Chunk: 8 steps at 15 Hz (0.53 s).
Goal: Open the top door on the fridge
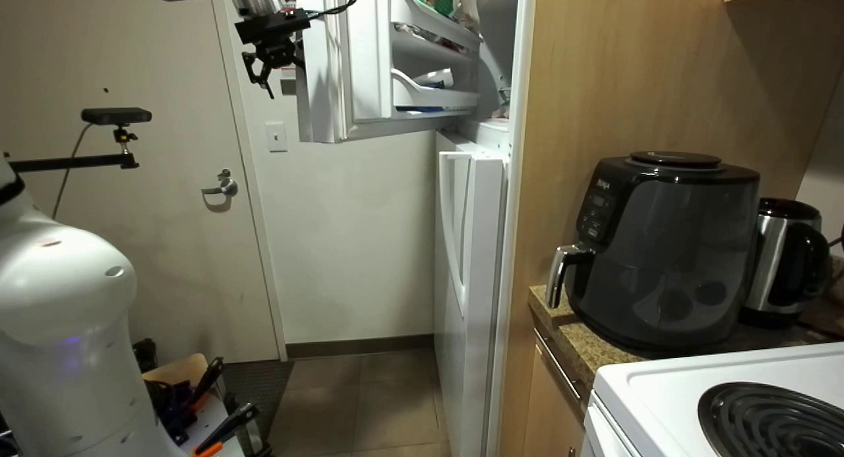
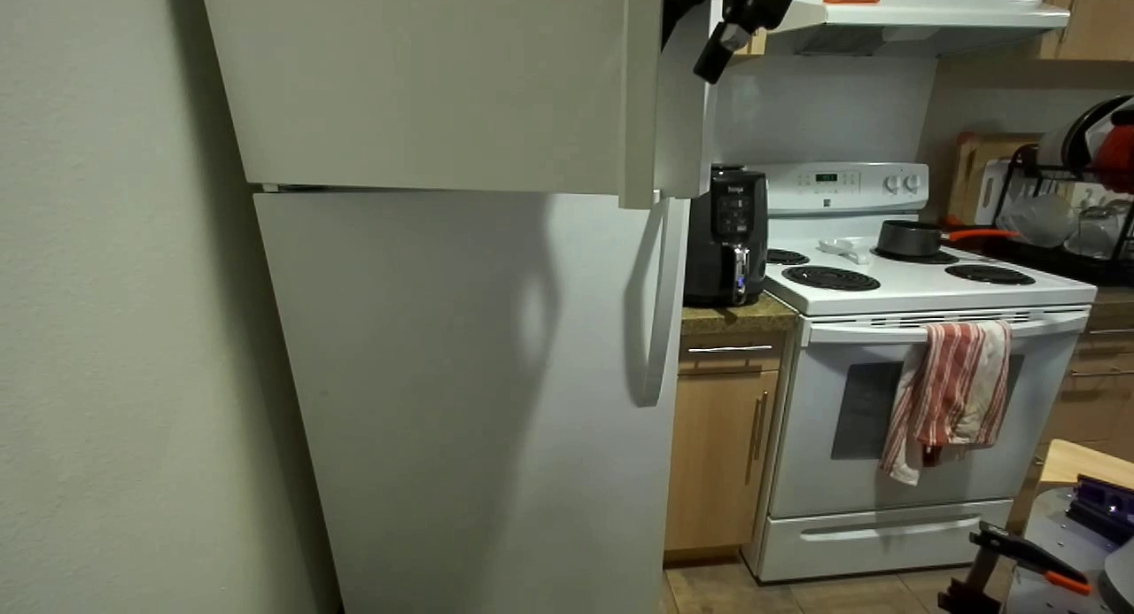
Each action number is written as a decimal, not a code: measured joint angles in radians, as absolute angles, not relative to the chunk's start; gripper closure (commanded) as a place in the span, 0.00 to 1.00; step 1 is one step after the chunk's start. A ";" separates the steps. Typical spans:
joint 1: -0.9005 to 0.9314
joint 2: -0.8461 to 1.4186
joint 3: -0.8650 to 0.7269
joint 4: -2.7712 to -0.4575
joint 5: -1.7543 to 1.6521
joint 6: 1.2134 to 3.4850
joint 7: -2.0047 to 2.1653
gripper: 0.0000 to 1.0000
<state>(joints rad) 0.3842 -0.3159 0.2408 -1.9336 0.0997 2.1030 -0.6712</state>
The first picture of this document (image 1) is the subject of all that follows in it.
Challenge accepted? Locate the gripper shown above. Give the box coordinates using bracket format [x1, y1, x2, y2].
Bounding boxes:
[241, 39, 308, 101]

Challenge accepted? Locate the fridge freezer door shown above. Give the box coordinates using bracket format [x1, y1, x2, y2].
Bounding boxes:
[296, 0, 486, 144]

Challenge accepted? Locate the beige room door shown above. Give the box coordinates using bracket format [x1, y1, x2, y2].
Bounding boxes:
[0, 0, 283, 367]

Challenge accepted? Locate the white fridge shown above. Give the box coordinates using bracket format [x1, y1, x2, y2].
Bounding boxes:
[296, 0, 539, 457]

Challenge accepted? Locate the fridge main door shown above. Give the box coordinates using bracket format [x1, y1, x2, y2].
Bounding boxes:
[433, 130, 510, 457]

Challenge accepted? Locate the white bottle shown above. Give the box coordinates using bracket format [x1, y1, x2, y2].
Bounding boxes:
[413, 68, 455, 90]

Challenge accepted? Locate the row of packets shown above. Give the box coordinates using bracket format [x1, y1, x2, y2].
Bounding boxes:
[394, 22, 473, 55]

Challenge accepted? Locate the black and orange clamp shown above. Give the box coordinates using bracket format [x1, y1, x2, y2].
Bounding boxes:
[192, 402, 262, 457]
[189, 356, 226, 413]

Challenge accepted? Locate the dark floor mat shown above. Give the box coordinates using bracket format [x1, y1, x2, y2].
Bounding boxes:
[220, 359, 295, 457]

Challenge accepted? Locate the wooden counter drawer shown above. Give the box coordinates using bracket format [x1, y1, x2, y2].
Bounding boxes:
[529, 312, 589, 421]

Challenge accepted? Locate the black air fryer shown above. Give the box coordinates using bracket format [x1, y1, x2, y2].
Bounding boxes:
[545, 150, 762, 353]

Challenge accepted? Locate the white electric stove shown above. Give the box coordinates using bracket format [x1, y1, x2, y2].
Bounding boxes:
[579, 341, 844, 457]

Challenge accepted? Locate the steel and black kettle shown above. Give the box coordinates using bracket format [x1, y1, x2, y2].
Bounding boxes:
[740, 197, 833, 328]

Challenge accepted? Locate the black coil burner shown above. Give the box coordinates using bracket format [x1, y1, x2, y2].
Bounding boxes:
[697, 381, 844, 457]

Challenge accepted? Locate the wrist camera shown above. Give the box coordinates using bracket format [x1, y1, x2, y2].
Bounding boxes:
[235, 8, 312, 46]

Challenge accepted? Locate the white light switch plate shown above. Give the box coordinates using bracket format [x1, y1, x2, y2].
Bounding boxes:
[264, 120, 289, 154]

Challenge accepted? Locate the silver lever door handle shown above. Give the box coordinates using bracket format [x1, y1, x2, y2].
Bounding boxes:
[200, 168, 239, 198]

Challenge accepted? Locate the camera on mount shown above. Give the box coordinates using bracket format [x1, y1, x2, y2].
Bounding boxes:
[5, 107, 153, 175]

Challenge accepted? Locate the grey cable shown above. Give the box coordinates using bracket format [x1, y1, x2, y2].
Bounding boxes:
[51, 122, 94, 221]

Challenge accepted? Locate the fridge main door handle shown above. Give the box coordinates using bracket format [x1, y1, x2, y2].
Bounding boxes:
[438, 151, 475, 320]

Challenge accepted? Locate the silver drawer handle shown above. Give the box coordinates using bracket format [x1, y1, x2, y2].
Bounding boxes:
[533, 328, 585, 403]

